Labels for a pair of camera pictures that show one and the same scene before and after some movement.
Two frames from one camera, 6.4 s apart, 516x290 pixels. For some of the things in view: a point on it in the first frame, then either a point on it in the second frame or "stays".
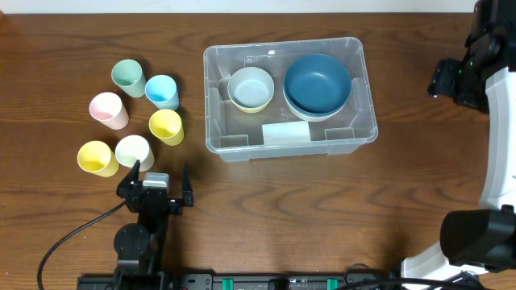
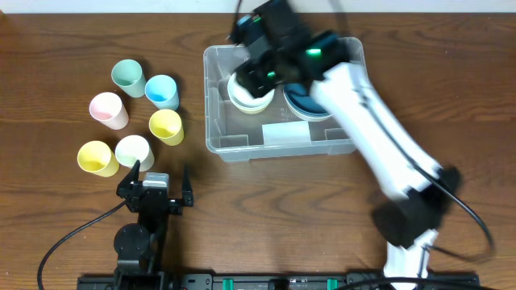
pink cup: (107, 108) stays
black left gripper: (155, 200) stays
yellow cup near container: (167, 126) stays
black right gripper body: (443, 80) to (253, 79)
